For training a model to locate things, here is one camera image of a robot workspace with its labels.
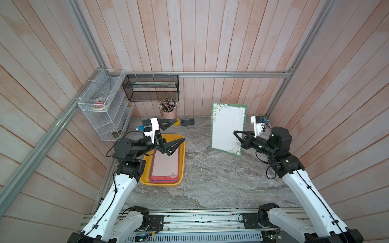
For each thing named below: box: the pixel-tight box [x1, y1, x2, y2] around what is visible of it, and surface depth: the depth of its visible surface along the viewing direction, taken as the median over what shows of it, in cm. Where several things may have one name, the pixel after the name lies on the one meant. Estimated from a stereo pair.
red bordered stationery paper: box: [149, 145, 181, 184], surface depth 92 cm
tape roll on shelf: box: [90, 97, 107, 111], surface depth 75 cm
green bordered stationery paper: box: [210, 102, 248, 157], surface depth 71 cm
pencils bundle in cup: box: [158, 97, 178, 112], surface depth 113 cm
